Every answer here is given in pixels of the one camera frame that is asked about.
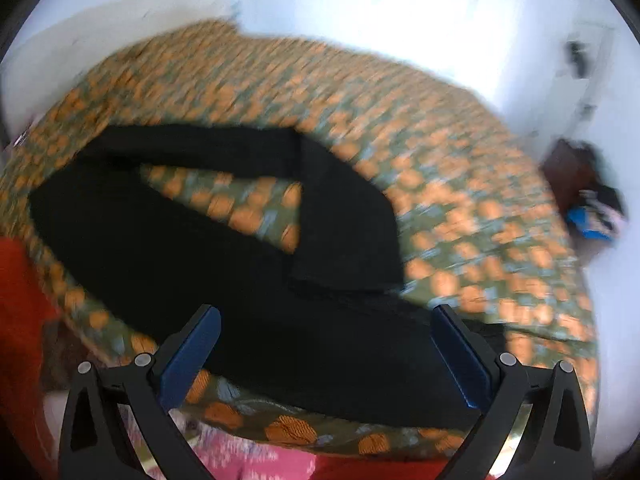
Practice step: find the white door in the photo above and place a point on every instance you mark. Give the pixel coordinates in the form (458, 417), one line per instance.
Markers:
(575, 75)

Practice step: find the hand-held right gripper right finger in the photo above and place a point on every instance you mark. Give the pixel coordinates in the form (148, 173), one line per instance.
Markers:
(460, 355)

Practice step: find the black pants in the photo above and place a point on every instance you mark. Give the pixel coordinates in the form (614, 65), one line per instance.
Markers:
(175, 240)

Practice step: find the green orange floral blanket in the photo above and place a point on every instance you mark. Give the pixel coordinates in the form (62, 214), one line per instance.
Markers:
(450, 170)

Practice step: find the pink floral bed sheet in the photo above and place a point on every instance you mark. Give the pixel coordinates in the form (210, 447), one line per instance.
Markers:
(260, 457)

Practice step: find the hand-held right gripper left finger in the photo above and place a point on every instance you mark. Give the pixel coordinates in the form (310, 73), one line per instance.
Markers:
(192, 355)

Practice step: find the pile of clothes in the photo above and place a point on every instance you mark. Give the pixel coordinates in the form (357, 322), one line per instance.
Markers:
(597, 212)

